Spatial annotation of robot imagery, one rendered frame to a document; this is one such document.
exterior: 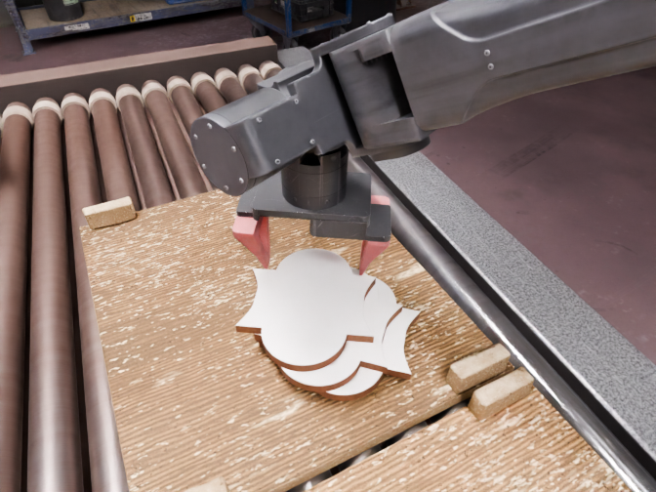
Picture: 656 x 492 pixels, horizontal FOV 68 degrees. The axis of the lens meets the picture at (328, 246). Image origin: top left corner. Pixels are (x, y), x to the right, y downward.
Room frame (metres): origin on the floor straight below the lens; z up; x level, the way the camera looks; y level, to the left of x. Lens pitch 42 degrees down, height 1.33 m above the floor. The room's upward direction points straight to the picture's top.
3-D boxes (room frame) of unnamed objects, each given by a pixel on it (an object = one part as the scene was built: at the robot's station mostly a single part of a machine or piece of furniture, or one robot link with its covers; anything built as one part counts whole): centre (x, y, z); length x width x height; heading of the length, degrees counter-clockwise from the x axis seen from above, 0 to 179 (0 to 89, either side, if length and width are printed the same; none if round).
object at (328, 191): (0.35, 0.01, 1.10); 0.10 x 0.07 x 0.07; 85
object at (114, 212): (0.48, 0.28, 0.95); 0.06 x 0.02 x 0.03; 117
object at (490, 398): (0.23, -0.15, 0.95); 0.06 x 0.02 x 0.03; 117
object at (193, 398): (0.37, 0.07, 0.93); 0.41 x 0.35 x 0.02; 27
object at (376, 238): (0.35, -0.02, 1.02); 0.07 x 0.07 x 0.09; 85
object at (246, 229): (0.36, 0.05, 1.03); 0.07 x 0.07 x 0.09; 85
